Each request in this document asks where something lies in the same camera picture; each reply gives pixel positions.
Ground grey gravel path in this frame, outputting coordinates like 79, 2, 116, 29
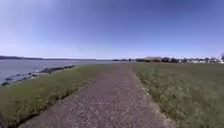
18, 63, 176, 128

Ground distant row of buildings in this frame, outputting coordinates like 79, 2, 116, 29
112, 55, 224, 65

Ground dark shoreline rocks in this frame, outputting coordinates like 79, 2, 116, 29
0, 64, 76, 87

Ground green grass strip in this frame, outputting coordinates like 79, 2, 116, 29
0, 63, 116, 128

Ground green grass field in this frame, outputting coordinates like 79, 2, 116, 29
131, 62, 224, 128

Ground grey-blue water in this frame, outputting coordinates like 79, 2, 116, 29
0, 58, 134, 86

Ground distant dark shoreline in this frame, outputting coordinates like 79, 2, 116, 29
0, 55, 98, 61

